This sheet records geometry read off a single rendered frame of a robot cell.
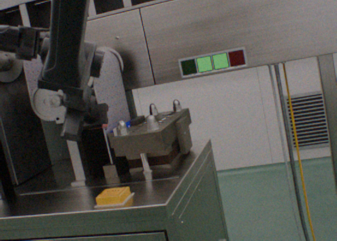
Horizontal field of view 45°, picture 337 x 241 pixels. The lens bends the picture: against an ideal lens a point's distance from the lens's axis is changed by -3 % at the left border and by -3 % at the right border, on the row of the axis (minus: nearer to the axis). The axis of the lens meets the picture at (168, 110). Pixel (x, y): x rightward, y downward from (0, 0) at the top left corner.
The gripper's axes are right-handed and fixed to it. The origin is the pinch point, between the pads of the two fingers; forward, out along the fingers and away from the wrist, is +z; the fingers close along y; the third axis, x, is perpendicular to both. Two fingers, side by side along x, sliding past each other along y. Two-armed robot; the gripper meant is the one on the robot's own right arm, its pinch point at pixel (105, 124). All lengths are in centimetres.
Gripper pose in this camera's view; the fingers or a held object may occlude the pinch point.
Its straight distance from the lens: 133.8
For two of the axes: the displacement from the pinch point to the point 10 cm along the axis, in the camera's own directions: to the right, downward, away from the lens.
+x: -0.4, -9.3, 3.6
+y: 9.5, -1.5, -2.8
